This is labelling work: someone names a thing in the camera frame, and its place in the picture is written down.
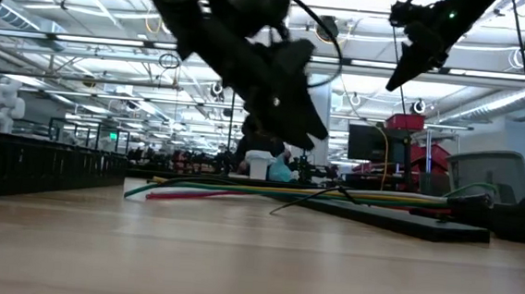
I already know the red storage bin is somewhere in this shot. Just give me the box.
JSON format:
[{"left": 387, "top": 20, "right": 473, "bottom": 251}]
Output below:
[{"left": 408, "top": 141, "right": 455, "bottom": 180}]

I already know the black monitor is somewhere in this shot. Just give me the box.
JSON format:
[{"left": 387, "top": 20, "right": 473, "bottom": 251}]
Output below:
[{"left": 346, "top": 123, "right": 414, "bottom": 165}]

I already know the black ceiling cord reel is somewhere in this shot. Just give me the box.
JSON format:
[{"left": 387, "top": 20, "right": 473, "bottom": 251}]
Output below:
[{"left": 313, "top": 14, "right": 343, "bottom": 45}]

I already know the white cable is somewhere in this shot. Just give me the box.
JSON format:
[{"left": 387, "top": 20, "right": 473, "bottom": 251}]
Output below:
[{"left": 347, "top": 188, "right": 448, "bottom": 202}]

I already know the black taped cable bundle end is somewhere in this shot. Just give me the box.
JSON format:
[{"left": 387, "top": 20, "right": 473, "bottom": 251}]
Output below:
[{"left": 445, "top": 190, "right": 496, "bottom": 225}]

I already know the person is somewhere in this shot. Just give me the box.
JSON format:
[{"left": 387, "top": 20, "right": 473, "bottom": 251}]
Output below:
[{"left": 231, "top": 115, "right": 296, "bottom": 178}]

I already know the bundle of coloured cables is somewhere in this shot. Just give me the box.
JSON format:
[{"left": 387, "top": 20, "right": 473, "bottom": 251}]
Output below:
[{"left": 123, "top": 157, "right": 498, "bottom": 226}]

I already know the black duct cover strip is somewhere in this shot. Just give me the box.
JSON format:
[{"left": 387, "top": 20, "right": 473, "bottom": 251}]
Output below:
[{"left": 275, "top": 193, "right": 494, "bottom": 246}]

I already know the thin black zip tie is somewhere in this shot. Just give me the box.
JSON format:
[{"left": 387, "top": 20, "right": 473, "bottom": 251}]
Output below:
[{"left": 269, "top": 179, "right": 362, "bottom": 221}]

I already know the white cup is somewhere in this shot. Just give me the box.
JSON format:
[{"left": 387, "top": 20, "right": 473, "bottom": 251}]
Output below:
[{"left": 243, "top": 149, "right": 278, "bottom": 182}]

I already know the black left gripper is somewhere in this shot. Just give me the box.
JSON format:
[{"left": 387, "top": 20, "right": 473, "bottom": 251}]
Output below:
[{"left": 238, "top": 32, "right": 336, "bottom": 153}]

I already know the black slotted cable duct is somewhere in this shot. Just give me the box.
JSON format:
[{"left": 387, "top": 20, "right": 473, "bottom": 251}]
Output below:
[{"left": 0, "top": 129, "right": 129, "bottom": 211}]

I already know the yellow hanging cable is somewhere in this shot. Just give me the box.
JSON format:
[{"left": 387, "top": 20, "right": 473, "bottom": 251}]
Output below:
[{"left": 369, "top": 124, "right": 393, "bottom": 192}]

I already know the grey office chair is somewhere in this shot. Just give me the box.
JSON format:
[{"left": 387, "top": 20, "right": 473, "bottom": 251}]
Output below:
[{"left": 444, "top": 146, "right": 525, "bottom": 206}]

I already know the white humanoid robot figure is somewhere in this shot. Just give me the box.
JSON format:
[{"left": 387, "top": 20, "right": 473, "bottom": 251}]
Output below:
[{"left": 0, "top": 75, "right": 30, "bottom": 135}]

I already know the red box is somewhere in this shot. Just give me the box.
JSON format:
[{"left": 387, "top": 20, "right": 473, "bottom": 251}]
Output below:
[{"left": 384, "top": 111, "right": 426, "bottom": 132}]

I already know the bundle of coloured wires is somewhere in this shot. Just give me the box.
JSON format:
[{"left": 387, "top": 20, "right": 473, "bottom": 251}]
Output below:
[{"left": 145, "top": 184, "right": 454, "bottom": 222}]

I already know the grey black work glove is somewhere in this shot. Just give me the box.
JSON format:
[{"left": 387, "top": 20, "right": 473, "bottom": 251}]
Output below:
[{"left": 490, "top": 191, "right": 525, "bottom": 244}]

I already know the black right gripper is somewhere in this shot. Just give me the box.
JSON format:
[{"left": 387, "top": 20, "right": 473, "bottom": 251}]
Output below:
[{"left": 383, "top": 0, "right": 455, "bottom": 97}]

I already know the teal plastic bag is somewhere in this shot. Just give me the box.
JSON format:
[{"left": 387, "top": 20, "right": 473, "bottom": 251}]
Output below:
[{"left": 266, "top": 153, "right": 296, "bottom": 183}]

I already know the black left wrist camera cable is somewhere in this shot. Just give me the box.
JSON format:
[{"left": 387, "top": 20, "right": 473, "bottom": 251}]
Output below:
[{"left": 283, "top": 0, "right": 348, "bottom": 92}]

